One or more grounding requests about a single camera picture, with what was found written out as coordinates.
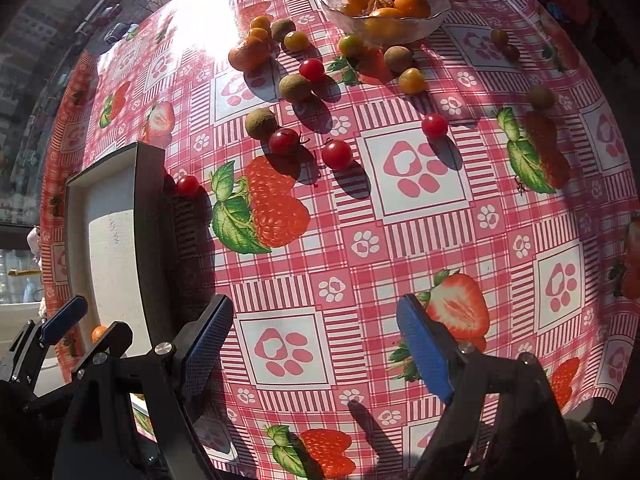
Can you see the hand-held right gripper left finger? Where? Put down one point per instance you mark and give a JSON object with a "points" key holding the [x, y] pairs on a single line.
{"points": [[205, 342]]}

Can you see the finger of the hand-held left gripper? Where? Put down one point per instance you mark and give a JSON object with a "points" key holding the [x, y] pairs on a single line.
{"points": [[107, 342], [64, 319]]}

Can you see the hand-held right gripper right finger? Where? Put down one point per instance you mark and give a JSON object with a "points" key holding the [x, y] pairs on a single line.
{"points": [[425, 355]]}

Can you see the small orange kumquat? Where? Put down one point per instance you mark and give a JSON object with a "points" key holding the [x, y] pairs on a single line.
{"points": [[99, 334], [258, 34], [260, 22]]}

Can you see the black tray with white inside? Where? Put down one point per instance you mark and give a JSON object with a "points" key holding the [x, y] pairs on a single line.
{"points": [[110, 260]]}

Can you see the red checked printed tablecloth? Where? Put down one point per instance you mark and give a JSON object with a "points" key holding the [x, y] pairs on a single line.
{"points": [[380, 240]]}

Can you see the red cherry tomato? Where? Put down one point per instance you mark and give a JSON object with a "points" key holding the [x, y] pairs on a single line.
{"points": [[187, 185], [312, 70], [283, 141], [336, 154], [434, 126]]}

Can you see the brown longan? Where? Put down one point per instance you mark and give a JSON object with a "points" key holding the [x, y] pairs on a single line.
{"points": [[398, 59], [541, 96], [295, 87], [499, 37], [261, 123], [283, 29]]}

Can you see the yellow cherry tomato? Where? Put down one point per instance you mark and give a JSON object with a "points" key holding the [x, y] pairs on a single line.
{"points": [[412, 81], [296, 41]]}

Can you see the yellow-green cherry tomato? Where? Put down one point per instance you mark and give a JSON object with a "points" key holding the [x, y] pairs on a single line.
{"points": [[351, 46]]}

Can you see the clear glass bowl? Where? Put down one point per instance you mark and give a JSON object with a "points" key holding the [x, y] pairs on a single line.
{"points": [[425, 27]]}

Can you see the tangerine peel piece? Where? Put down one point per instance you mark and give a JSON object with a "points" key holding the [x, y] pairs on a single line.
{"points": [[380, 5]]}

